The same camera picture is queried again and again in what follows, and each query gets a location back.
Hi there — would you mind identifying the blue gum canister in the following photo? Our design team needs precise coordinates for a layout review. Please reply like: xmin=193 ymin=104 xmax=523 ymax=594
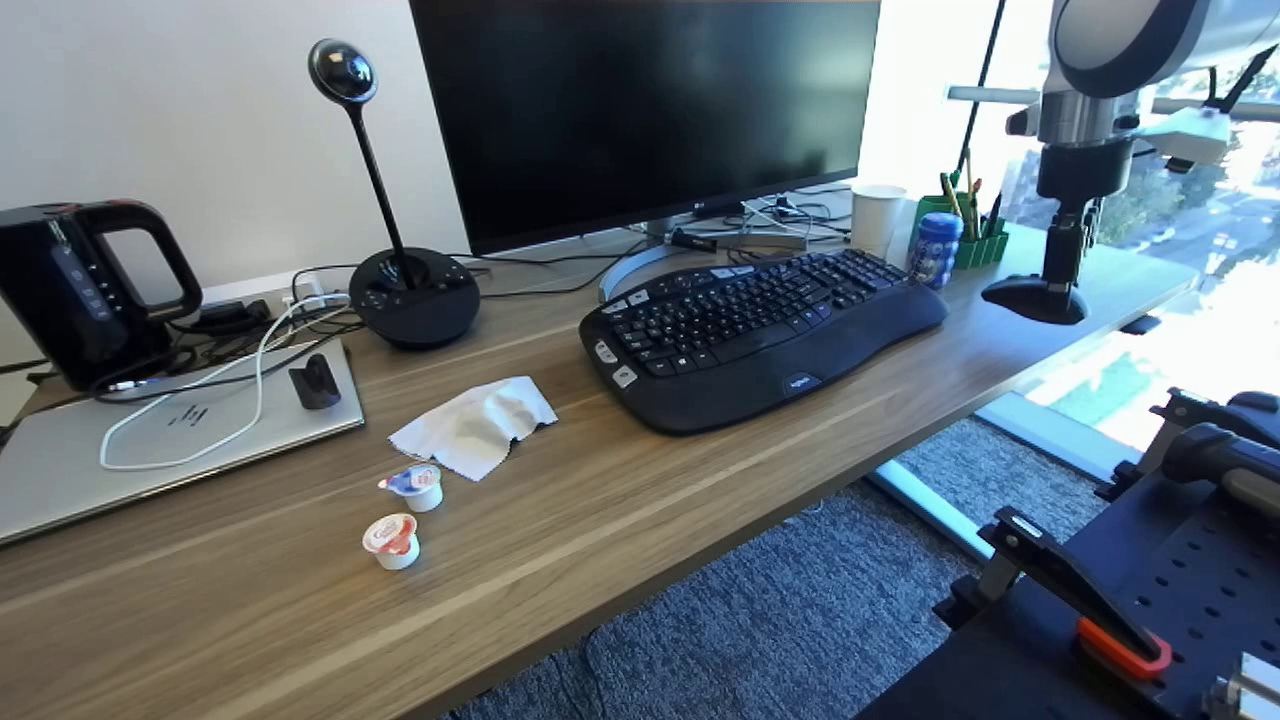
xmin=910 ymin=209 xmax=965 ymax=292

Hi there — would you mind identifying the grey window rail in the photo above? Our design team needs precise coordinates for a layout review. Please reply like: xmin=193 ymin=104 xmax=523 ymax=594
xmin=944 ymin=84 xmax=1280 ymax=126

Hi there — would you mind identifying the black electric kettle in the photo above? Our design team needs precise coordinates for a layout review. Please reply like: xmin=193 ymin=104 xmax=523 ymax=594
xmin=0 ymin=200 xmax=210 ymax=396

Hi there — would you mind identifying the black webcam on stalk base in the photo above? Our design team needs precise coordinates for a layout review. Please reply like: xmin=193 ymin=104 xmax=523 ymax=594
xmin=305 ymin=34 xmax=483 ymax=352

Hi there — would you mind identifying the black clamp with orange handle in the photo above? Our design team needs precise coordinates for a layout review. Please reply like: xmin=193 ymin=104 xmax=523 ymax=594
xmin=992 ymin=503 xmax=1176 ymax=689

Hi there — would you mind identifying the thin white cable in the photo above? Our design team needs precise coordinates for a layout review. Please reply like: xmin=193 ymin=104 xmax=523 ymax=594
xmin=97 ymin=292 xmax=326 ymax=476

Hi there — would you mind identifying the black ergonomic keyboard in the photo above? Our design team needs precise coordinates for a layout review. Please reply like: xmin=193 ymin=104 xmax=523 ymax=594
xmin=575 ymin=246 xmax=952 ymax=437

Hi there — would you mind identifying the large black computer monitor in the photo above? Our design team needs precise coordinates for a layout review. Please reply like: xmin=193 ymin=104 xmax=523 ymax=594
xmin=407 ymin=0 xmax=886 ymax=259

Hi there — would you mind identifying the silver monitor stand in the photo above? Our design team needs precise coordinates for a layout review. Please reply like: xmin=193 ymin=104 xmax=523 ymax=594
xmin=597 ymin=196 xmax=856 ymax=302

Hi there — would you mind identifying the black Logitech computer mouse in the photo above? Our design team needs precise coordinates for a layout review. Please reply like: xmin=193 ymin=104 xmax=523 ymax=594
xmin=981 ymin=271 xmax=1094 ymax=327

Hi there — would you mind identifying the black perforated robot cart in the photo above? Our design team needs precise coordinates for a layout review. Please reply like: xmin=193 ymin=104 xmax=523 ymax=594
xmin=856 ymin=388 xmax=1280 ymax=720

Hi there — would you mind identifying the green plastic pen organizer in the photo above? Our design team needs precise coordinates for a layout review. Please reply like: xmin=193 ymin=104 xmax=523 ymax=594
xmin=913 ymin=167 xmax=1011 ymax=271

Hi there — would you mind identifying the small black adapter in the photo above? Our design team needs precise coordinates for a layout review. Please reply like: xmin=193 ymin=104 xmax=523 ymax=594
xmin=290 ymin=352 xmax=344 ymax=412

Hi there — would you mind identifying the crumpled white tissue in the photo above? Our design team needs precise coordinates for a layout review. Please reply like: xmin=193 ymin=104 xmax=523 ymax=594
xmin=387 ymin=372 xmax=560 ymax=484

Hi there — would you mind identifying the closed silver laptop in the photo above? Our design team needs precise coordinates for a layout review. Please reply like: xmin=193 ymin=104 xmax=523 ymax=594
xmin=0 ymin=334 xmax=368 ymax=549

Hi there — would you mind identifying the aluminium profile rail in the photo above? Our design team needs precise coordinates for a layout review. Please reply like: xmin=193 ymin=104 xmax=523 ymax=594
xmin=1206 ymin=647 xmax=1280 ymax=720

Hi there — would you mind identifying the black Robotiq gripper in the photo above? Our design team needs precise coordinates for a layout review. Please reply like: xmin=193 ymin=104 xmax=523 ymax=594
xmin=1037 ymin=136 xmax=1139 ymax=289

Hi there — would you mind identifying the black slanted pole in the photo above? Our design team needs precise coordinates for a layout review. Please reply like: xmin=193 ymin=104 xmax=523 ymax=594
xmin=952 ymin=0 xmax=1011 ymax=191

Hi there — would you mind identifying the white paper cup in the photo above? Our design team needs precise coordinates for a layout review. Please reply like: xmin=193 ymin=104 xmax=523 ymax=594
xmin=850 ymin=178 xmax=916 ymax=265

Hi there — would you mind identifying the creamer cup with red lid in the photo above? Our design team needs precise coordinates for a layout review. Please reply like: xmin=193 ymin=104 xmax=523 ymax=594
xmin=359 ymin=507 xmax=428 ymax=576

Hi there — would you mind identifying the creamer cup with purple lid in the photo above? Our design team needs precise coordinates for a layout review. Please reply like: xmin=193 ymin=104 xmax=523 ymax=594
xmin=377 ymin=461 xmax=449 ymax=517

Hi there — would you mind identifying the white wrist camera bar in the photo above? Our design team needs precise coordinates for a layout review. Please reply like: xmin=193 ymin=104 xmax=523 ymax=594
xmin=1138 ymin=104 xmax=1237 ymax=172

